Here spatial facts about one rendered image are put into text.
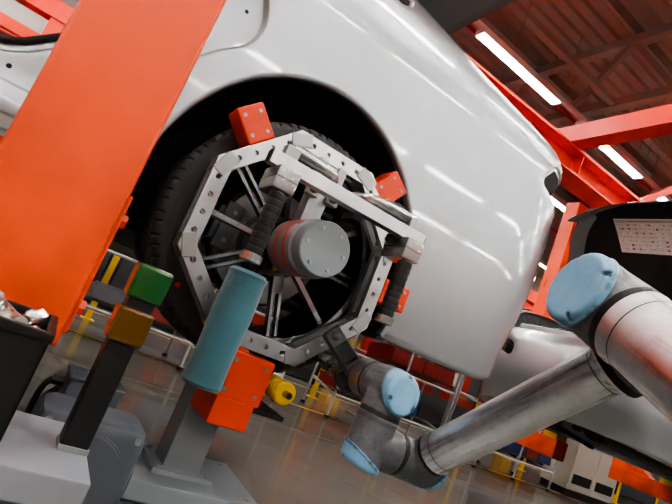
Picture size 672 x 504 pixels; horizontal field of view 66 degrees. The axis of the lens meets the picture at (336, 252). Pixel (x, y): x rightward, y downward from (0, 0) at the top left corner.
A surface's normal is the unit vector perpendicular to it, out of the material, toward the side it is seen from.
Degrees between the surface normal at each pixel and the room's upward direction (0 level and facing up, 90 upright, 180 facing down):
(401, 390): 85
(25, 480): 90
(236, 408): 90
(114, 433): 68
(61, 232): 90
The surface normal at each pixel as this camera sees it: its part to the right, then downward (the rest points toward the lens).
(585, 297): -0.83, -0.52
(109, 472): 0.47, 0.02
